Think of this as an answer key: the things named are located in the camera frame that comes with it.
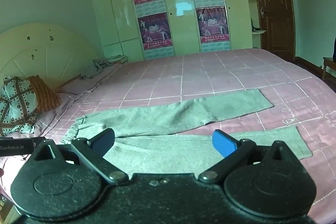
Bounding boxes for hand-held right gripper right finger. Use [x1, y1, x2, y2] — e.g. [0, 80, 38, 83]
[198, 130, 300, 185]

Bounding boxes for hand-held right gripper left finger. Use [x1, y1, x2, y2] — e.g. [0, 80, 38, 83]
[31, 128, 129, 185]

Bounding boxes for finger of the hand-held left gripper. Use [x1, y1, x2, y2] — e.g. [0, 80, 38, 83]
[33, 136, 47, 151]

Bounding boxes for grey pants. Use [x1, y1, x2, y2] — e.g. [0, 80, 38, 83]
[60, 89, 313, 175]

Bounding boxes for teal patterned pillow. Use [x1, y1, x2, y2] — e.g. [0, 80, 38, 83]
[0, 76, 39, 137]

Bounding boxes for orange striped pillow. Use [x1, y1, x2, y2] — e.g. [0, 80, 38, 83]
[27, 75, 63, 113]

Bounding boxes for bed with pink checked sheet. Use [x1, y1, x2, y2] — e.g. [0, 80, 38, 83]
[0, 48, 336, 224]

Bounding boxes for crumpled grey blanket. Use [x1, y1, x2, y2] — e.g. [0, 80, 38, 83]
[78, 55, 129, 80]

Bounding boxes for cream headboard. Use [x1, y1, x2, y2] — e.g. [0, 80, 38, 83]
[0, 22, 105, 94]

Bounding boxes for small wooden table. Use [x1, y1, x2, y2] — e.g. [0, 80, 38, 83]
[322, 56, 336, 81]

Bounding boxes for brown wooden door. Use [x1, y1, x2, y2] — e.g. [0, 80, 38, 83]
[245, 0, 296, 62]

